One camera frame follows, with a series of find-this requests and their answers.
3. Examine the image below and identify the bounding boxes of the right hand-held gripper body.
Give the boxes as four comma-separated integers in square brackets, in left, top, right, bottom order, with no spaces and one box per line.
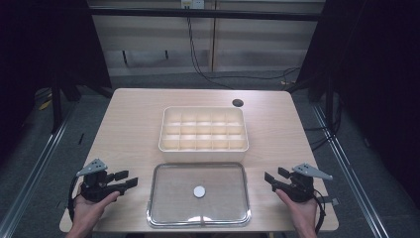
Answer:
[280,163,334,203]

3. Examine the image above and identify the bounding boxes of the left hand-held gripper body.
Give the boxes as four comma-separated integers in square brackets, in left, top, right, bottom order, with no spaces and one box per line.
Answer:
[76,158,127,203]

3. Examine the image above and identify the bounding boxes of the person's right hand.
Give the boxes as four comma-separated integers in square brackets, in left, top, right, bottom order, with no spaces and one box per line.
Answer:
[275,188,319,231]

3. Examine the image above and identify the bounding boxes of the person's left hand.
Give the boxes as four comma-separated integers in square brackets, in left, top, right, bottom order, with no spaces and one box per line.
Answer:
[72,190,121,230]

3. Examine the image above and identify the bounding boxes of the clear plastic box lid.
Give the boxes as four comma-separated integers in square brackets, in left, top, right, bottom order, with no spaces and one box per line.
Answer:
[146,162,253,229]

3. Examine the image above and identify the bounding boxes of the white compartment storage box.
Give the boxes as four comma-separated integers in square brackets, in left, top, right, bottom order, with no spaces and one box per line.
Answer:
[157,105,250,164]

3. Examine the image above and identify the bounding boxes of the black metal stand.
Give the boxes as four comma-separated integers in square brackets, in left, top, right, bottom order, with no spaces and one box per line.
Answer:
[50,73,64,135]

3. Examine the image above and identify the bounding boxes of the yellow floor object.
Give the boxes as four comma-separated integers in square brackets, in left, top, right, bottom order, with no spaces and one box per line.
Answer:
[38,98,53,112]

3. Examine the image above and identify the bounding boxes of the black curtain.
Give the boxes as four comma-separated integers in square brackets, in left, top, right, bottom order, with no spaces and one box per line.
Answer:
[0,0,113,160]
[296,0,420,207]

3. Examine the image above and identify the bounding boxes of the black horizontal metal bar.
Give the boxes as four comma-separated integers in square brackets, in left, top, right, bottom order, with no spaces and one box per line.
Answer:
[88,7,322,23]

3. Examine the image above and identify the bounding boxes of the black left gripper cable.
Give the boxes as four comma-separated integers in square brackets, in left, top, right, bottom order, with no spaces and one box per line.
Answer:
[66,176,82,223]

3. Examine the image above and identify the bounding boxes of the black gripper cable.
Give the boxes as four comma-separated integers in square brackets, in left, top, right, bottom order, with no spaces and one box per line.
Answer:
[66,176,82,223]
[311,188,327,235]

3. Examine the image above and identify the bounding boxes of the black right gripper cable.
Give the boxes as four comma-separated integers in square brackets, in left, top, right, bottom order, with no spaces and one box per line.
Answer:
[311,188,327,235]

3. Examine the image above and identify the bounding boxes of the grey strap tag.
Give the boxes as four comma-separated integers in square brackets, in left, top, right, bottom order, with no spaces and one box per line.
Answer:
[319,196,340,206]

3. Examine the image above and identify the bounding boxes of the metal floor rail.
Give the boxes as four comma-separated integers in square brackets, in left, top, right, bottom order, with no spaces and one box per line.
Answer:
[0,108,75,238]
[311,103,392,238]

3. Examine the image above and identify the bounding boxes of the black floor cables bundle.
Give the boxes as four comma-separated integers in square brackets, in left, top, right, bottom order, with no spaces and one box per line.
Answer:
[302,98,343,153]

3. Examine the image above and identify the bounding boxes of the thin black floor cable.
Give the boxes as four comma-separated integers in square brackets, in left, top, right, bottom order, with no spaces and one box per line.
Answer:
[211,66,301,84]

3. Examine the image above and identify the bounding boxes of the black hanging wall cable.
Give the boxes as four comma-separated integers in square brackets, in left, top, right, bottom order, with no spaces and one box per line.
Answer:
[185,16,235,90]

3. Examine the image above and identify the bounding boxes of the white wall power outlet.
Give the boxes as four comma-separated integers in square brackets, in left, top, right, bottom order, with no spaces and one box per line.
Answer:
[180,0,206,10]

